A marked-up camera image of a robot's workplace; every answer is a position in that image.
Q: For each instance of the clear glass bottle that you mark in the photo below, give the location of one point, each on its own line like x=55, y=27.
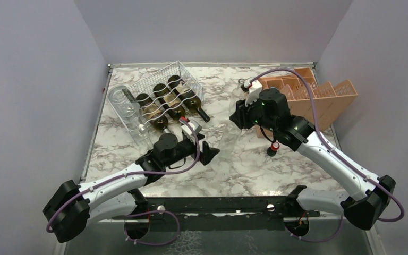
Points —
x=236, y=95
x=228, y=140

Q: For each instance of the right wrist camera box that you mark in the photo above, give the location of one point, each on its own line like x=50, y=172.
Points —
x=253, y=90

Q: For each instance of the clear glass bottle back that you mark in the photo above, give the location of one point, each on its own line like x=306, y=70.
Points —
x=236, y=95

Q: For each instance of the green bottle black neck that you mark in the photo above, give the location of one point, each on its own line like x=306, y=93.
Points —
x=153, y=113

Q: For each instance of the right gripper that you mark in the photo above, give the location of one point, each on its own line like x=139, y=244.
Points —
x=240, y=115

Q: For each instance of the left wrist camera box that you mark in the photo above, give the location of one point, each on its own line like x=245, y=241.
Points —
x=190, y=128

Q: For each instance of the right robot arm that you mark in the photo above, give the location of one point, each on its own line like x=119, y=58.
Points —
x=365, y=195

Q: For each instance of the green wine bottle front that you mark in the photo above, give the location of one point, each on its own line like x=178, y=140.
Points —
x=185, y=93

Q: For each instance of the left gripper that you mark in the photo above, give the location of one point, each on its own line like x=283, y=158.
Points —
x=207, y=152

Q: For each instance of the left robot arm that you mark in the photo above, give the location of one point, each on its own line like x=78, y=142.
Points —
x=73, y=205

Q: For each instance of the green bottle silver neck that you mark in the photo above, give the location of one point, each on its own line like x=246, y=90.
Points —
x=168, y=101

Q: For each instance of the red black bottle stopper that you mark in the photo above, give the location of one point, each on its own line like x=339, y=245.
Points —
x=273, y=149

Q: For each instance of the peach plastic crate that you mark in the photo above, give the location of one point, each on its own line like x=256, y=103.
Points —
x=330, y=101

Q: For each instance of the clear bottle silver cap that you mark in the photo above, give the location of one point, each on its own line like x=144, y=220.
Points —
x=129, y=112

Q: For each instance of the white wire wine rack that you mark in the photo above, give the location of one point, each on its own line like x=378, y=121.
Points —
x=147, y=84

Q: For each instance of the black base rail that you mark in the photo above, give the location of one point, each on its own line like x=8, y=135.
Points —
x=220, y=213

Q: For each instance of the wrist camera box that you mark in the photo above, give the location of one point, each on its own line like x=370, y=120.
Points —
x=190, y=128
x=253, y=90

